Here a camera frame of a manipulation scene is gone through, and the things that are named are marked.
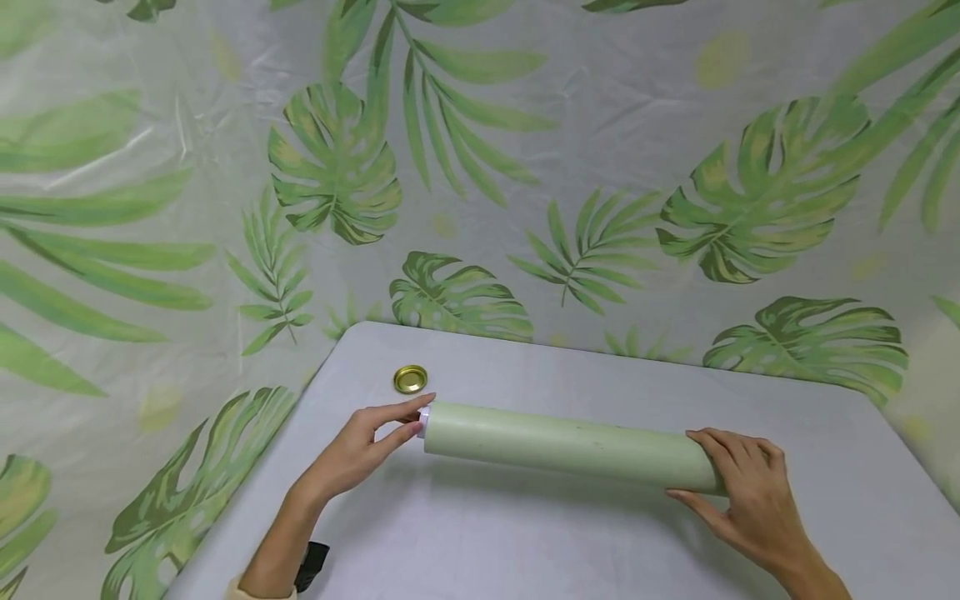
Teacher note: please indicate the person's left hand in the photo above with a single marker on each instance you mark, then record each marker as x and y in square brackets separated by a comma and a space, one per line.
[352, 457]

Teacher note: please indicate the person's right hand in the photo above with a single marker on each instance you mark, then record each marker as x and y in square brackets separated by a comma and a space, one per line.
[757, 508]

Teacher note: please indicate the pale green cylindrical tube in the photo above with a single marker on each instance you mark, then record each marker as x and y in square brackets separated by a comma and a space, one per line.
[562, 442]

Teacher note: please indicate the person's left forearm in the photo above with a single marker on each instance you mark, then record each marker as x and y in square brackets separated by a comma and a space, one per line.
[274, 550]

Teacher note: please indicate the person's right forearm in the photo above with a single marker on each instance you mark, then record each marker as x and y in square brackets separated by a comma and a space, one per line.
[814, 575]

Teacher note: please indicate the gold metal lid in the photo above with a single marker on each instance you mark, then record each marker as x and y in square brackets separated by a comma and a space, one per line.
[410, 379]

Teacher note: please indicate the black wrist band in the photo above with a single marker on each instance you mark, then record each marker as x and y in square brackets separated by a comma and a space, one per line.
[311, 565]

